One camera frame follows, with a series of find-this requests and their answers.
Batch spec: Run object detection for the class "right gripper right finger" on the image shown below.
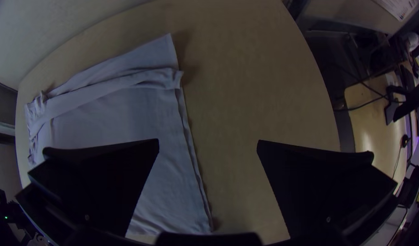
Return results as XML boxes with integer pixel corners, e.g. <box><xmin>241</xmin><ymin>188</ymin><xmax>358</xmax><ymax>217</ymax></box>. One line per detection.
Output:
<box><xmin>256</xmin><ymin>139</ymin><xmax>398</xmax><ymax>241</ymax></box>

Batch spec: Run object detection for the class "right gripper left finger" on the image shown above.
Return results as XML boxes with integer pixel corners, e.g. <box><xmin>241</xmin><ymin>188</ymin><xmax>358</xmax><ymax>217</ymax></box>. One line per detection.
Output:
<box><xmin>16</xmin><ymin>138</ymin><xmax>160</xmax><ymax>238</ymax></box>

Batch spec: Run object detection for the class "white t-shirt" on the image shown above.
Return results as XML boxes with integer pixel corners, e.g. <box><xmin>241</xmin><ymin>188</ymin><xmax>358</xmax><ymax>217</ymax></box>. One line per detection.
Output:
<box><xmin>24</xmin><ymin>32</ymin><xmax>214</xmax><ymax>236</ymax></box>

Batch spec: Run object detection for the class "white printed poster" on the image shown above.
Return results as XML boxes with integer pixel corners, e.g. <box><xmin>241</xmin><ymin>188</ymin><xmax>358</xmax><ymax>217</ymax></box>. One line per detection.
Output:
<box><xmin>372</xmin><ymin>0</ymin><xmax>419</xmax><ymax>22</ymax></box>

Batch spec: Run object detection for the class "black cable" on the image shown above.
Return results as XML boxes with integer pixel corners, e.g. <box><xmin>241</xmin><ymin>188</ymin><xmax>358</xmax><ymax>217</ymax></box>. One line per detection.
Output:
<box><xmin>333</xmin><ymin>63</ymin><xmax>400</xmax><ymax>113</ymax></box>

